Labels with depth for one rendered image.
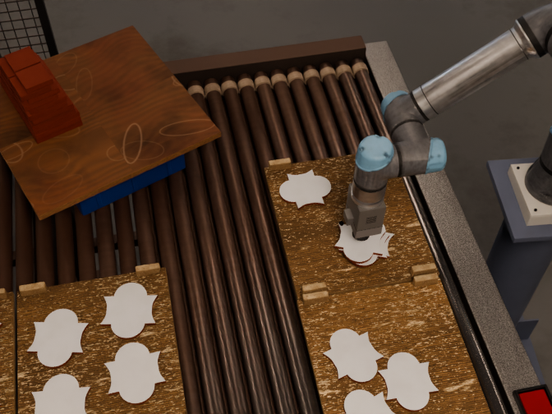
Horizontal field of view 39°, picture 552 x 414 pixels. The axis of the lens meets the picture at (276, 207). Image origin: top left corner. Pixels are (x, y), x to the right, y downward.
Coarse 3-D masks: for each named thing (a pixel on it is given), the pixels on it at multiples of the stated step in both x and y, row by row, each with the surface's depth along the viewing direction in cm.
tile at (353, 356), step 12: (336, 336) 174; (348, 336) 174; (360, 336) 174; (336, 348) 172; (348, 348) 172; (360, 348) 172; (372, 348) 172; (336, 360) 170; (348, 360) 170; (360, 360) 170; (372, 360) 170; (348, 372) 169; (360, 372) 169; (372, 372) 169
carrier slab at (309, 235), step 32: (320, 160) 207; (352, 160) 207; (288, 224) 194; (320, 224) 194; (384, 224) 194; (416, 224) 194; (288, 256) 188; (320, 256) 188; (416, 256) 188; (352, 288) 183
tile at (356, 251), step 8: (344, 224) 190; (344, 232) 189; (384, 232) 190; (344, 240) 188; (352, 240) 188; (368, 240) 188; (376, 240) 188; (344, 248) 186; (352, 248) 186; (360, 248) 186; (368, 248) 186; (376, 248) 186; (352, 256) 185; (360, 256) 185; (368, 256) 185
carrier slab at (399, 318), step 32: (384, 288) 183; (416, 288) 183; (320, 320) 177; (352, 320) 177; (384, 320) 178; (416, 320) 178; (448, 320) 178; (320, 352) 172; (384, 352) 173; (416, 352) 173; (448, 352) 173; (320, 384) 168; (352, 384) 168; (384, 384) 168; (448, 384) 168
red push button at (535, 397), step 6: (540, 390) 168; (522, 396) 167; (528, 396) 167; (534, 396) 167; (540, 396) 167; (546, 396) 168; (522, 402) 167; (528, 402) 167; (534, 402) 167; (540, 402) 167; (546, 402) 167; (528, 408) 166; (534, 408) 166; (540, 408) 166; (546, 408) 166
